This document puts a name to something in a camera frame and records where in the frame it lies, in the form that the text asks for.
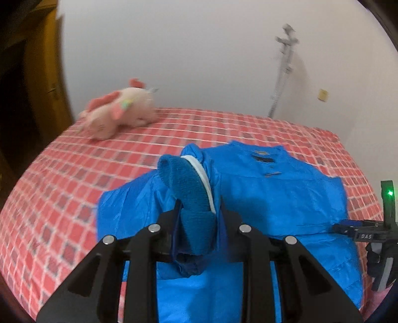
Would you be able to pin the blue padded jacket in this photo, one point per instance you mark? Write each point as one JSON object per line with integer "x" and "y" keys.
{"x": 279, "y": 202}

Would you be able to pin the person's right forearm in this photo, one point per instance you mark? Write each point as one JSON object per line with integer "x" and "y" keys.
{"x": 381, "y": 299}

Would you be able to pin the bed with red checked sheet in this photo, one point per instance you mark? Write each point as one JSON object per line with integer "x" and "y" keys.
{"x": 77, "y": 186}

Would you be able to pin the wooden door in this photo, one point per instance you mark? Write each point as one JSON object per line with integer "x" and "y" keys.
{"x": 46, "y": 77}

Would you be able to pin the yellow wall socket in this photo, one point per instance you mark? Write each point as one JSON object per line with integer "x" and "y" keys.
{"x": 322, "y": 94}

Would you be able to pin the person's right hand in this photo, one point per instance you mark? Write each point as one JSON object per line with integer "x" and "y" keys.
{"x": 371, "y": 261}

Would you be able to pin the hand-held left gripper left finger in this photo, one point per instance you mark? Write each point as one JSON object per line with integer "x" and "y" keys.
{"x": 169, "y": 239}

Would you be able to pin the pink plush toy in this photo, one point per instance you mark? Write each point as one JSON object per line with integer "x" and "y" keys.
{"x": 124, "y": 111}

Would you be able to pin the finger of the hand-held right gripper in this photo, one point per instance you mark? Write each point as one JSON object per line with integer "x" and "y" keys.
{"x": 343, "y": 229}

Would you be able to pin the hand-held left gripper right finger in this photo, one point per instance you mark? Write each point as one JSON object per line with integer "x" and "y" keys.
{"x": 231, "y": 239}

